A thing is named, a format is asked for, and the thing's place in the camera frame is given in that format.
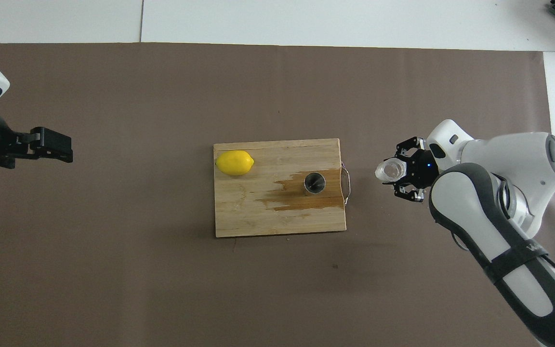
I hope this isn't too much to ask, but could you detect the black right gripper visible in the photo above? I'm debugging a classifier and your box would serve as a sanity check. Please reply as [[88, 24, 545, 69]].
[[393, 137, 436, 203]]

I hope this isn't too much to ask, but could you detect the clear plastic cup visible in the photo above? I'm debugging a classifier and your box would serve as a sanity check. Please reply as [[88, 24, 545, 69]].
[[375, 159, 407, 184]]

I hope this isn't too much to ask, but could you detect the steel double jigger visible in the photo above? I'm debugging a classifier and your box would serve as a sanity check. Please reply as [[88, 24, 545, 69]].
[[304, 172, 327, 195]]

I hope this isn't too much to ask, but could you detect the wooden cutting board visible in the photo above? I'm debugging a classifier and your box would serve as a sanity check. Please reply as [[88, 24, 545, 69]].
[[213, 138, 352, 238]]

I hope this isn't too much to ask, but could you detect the yellow lemon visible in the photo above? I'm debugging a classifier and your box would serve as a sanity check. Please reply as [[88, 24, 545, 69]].
[[215, 150, 255, 176]]

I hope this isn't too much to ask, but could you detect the brown paper table mat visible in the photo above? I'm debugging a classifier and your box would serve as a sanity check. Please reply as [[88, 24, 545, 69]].
[[0, 42, 555, 347]]

